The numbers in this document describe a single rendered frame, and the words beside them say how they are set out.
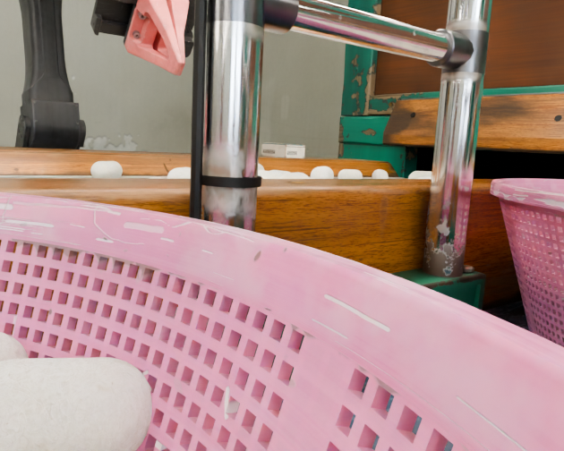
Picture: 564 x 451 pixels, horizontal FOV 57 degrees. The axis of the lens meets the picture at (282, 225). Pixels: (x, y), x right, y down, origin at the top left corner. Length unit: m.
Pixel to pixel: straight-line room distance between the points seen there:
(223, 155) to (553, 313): 0.19
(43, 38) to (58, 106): 0.10
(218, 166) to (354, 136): 0.75
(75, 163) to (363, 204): 0.37
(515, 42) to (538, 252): 0.53
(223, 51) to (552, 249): 0.18
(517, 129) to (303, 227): 0.47
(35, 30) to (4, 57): 1.63
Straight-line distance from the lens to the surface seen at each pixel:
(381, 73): 0.93
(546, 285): 0.29
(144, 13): 0.53
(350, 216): 0.28
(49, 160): 0.58
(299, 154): 0.75
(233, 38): 0.20
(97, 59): 2.60
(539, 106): 0.70
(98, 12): 0.56
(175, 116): 2.74
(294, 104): 2.24
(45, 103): 0.84
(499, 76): 0.80
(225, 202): 0.20
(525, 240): 0.30
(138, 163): 0.61
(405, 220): 0.31
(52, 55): 0.86
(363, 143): 0.92
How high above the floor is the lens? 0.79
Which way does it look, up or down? 9 degrees down
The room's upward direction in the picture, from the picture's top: 3 degrees clockwise
